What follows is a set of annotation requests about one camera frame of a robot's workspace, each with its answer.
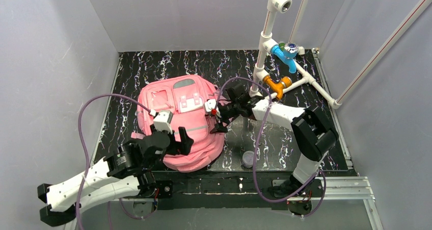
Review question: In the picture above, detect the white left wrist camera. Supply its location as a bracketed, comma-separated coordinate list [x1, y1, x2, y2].
[149, 109, 173, 134]

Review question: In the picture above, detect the white wall conduit pipe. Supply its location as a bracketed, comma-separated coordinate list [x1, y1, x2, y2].
[330, 0, 431, 109]

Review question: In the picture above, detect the white PVC pipe frame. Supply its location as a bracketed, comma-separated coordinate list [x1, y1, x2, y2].
[249, 0, 334, 107]

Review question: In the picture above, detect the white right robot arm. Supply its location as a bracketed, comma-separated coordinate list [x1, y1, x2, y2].
[204, 84, 339, 184]

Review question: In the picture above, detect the orange pipe fitting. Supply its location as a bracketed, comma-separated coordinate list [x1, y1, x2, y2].
[262, 75, 292, 100]

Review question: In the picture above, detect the pink student backpack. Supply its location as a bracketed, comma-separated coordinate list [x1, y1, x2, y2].
[131, 75, 225, 172]

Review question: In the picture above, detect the blue pipe valve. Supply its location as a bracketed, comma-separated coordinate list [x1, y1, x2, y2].
[271, 42, 299, 74]

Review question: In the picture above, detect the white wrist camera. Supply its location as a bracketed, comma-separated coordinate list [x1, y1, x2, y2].
[203, 99, 219, 116]
[149, 109, 173, 134]

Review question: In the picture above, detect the aluminium frame rail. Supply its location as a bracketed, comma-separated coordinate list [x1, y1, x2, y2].
[62, 177, 384, 230]

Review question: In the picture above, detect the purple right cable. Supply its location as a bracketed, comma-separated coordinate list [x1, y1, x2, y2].
[215, 77, 328, 218]

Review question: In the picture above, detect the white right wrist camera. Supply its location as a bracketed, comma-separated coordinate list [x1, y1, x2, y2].
[203, 99, 219, 116]

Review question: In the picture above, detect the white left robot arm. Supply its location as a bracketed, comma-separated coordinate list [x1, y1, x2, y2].
[37, 127, 194, 227]

